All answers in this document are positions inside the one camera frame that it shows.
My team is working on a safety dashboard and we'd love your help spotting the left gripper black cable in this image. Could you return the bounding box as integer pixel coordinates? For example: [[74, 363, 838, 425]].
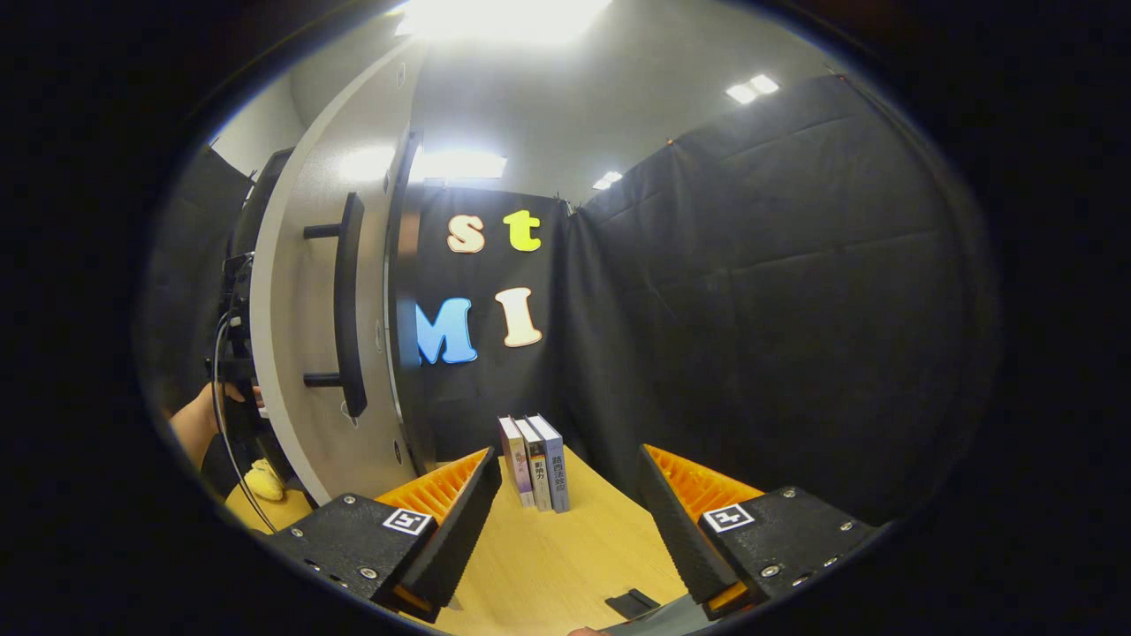
[[210, 309, 277, 533]]

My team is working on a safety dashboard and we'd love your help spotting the blue-grey book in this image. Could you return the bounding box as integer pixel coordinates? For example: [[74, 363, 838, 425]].
[[528, 413, 571, 513]]

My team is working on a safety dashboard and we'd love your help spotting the dark grey cabinet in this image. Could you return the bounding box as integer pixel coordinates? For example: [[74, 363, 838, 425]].
[[225, 148, 297, 482]]

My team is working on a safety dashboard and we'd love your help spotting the white book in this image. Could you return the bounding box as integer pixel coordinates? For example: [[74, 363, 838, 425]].
[[514, 417, 553, 511]]

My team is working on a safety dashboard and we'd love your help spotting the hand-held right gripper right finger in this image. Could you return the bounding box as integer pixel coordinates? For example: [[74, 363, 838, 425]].
[[638, 443, 884, 621]]

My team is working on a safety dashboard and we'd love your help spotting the black cabinet door handle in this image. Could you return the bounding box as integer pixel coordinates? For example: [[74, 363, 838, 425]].
[[303, 193, 368, 419]]

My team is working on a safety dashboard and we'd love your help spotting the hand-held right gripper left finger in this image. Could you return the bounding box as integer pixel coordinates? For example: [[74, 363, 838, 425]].
[[265, 446, 503, 624]]

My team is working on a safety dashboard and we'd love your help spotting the small black bracket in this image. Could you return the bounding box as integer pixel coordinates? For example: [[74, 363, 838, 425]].
[[605, 588, 661, 619]]

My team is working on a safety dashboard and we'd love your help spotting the black backdrop cloth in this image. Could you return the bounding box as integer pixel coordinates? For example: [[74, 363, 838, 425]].
[[141, 75, 992, 527]]

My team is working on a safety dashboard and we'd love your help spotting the light grey cabinet door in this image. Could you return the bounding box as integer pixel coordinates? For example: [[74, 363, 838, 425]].
[[250, 40, 434, 506]]

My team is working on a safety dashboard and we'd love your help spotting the cream plush toy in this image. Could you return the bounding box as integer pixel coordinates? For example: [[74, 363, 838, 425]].
[[243, 458, 285, 502]]

